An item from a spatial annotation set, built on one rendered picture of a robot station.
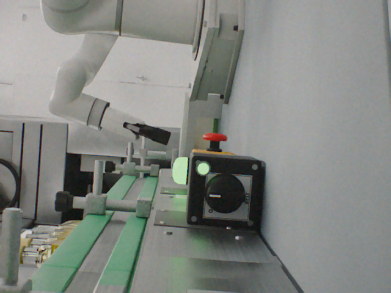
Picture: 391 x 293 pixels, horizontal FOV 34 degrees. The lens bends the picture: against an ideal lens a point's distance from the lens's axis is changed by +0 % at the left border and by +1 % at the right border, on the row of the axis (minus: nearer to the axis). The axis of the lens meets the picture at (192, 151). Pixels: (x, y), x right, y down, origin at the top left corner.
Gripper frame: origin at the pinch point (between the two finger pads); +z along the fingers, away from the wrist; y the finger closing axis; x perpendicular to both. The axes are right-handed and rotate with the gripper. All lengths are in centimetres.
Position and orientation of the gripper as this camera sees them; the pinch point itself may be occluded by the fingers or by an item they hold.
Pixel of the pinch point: (162, 136)
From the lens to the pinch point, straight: 159.7
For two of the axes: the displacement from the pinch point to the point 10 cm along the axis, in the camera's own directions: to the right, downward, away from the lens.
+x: 3.3, -9.4, -0.7
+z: 9.4, 3.3, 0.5
